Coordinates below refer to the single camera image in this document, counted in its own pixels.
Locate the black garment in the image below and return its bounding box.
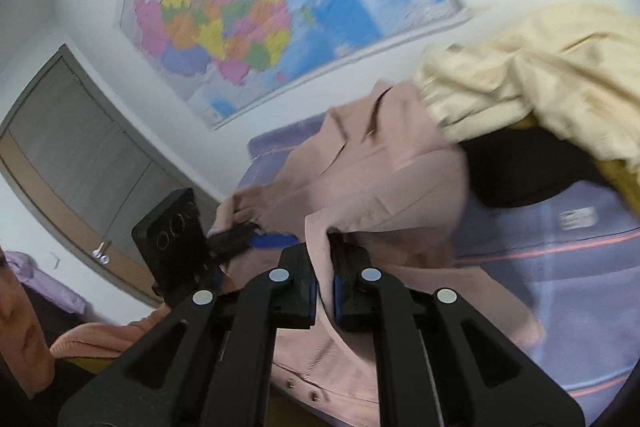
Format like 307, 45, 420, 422
457, 124, 610, 210

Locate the pink jacket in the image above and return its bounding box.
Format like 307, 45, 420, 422
207, 79, 547, 427

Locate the colourful wall map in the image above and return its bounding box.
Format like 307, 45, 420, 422
115, 0, 475, 131

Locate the purple cloth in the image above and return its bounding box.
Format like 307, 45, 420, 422
2, 251, 89, 324

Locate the lavender cloth garment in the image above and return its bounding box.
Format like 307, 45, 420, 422
235, 112, 640, 427

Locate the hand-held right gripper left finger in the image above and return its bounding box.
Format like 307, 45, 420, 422
57, 247, 321, 427

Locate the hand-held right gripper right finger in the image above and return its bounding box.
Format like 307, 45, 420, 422
331, 246, 587, 427

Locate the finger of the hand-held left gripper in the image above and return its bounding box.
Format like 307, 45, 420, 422
206, 222, 300, 261

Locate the grey wooden door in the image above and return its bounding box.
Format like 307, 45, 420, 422
0, 44, 224, 309

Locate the cream garment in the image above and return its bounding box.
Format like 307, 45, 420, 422
412, 2, 640, 182

